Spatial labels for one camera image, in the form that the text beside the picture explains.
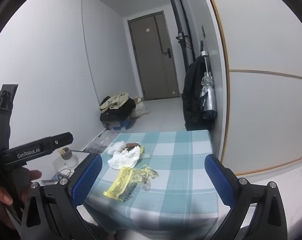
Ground black bag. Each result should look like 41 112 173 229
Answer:
100 99 137 123

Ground white tissue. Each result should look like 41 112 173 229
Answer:
108 146 141 168

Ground beige clothing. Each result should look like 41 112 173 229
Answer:
99 92 130 110

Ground white cabinet with gold trim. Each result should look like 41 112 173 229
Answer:
203 0 302 178

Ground long yellow wrapper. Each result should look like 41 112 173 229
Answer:
103 167 144 202

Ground clear plastic bags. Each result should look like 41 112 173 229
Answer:
85 130 119 154

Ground small white tissue wad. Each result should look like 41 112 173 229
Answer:
107 141 128 153

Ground blue box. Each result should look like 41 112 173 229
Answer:
102 119 134 132

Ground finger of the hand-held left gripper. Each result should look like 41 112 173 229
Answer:
42 132 74 153

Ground black metal door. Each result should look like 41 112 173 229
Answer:
163 0 195 80

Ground person's left hand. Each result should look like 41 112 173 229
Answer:
0 169 43 230

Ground beige cloth bag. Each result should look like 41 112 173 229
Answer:
130 96 149 119

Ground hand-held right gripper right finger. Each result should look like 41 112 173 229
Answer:
204 154 289 240

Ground clear plastic wrapper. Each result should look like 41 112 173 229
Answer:
140 177 154 192

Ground black jacket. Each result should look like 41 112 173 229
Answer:
182 55 212 132

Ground silver folded umbrella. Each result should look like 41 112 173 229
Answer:
199 40 217 120

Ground checked teal tablecloth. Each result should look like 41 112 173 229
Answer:
83 130 222 230

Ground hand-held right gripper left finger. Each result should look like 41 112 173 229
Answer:
21 153 109 240

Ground small crumpled yellow wrapper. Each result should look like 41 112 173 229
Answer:
140 164 159 179

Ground grey brown door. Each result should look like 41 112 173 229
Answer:
128 10 180 101

